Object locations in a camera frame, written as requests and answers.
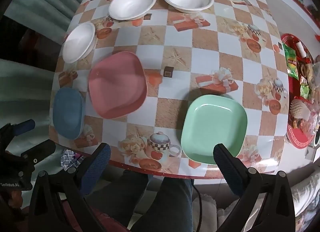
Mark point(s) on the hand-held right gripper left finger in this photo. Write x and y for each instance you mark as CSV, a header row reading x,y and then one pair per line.
x,y
96,167

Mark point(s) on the beige sofa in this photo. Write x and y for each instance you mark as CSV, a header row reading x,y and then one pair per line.
x,y
207,209

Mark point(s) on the green square plate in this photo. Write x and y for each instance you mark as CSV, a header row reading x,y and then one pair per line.
x,y
212,124

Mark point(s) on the grey checkered cloth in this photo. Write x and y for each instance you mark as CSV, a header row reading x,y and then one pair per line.
x,y
67,159

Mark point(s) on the white foam fruit net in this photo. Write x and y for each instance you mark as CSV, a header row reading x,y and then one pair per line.
x,y
300,109

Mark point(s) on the green snack packet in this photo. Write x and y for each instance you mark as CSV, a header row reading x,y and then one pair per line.
x,y
291,59

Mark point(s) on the red round snack tray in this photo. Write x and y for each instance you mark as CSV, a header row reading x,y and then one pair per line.
x,y
300,138

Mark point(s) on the person's legs in jeans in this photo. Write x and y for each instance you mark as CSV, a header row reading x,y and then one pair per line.
x,y
162,204

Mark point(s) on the blue square plate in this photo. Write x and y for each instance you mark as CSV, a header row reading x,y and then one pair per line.
x,y
67,111

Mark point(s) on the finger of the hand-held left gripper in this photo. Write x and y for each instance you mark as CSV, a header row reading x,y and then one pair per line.
x,y
40,150
23,126

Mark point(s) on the checkered printed tablecloth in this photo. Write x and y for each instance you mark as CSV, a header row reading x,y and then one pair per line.
x,y
175,36

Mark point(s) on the pink square plate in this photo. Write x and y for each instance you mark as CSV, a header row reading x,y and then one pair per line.
x,y
116,84

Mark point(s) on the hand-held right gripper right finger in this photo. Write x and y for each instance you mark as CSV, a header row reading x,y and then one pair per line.
x,y
226,169

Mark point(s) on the red clothing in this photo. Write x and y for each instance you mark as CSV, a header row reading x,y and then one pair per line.
x,y
100,220

